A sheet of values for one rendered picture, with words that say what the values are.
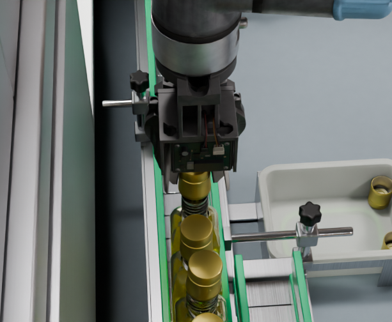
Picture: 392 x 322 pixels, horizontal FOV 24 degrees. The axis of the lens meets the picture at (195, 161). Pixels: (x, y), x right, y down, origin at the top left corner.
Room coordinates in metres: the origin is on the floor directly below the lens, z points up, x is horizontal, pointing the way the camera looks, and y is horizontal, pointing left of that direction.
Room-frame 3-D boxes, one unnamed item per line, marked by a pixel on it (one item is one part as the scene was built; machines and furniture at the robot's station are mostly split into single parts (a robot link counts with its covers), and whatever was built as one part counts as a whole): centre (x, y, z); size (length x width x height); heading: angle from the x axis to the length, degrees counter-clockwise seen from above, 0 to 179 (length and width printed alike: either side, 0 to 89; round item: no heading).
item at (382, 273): (0.77, -0.18, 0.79); 0.27 x 0.17 x 0.08; 94
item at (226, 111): (0.56, 0.00, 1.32); 0.09 x 0.08 x 0.12; 3
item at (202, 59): (0.57, 0.00, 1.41); 0.08 x 0.08 x 0.05
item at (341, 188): (0.78, -0.21, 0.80); 0.22 x 0.17 x 0.09; 94
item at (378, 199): (0.84, -0.29, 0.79); 0.04 x 0.04 x 0.04
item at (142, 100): (0.88, 0.10, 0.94); 0.07 x 0.04 x 0.13; 94
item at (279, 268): (0.65, -0.10, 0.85); 0.09 x 0.04 x 0.07; 94
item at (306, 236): (0.66, -0.12, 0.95); 0.17 x 0.03 x 0.12; 94
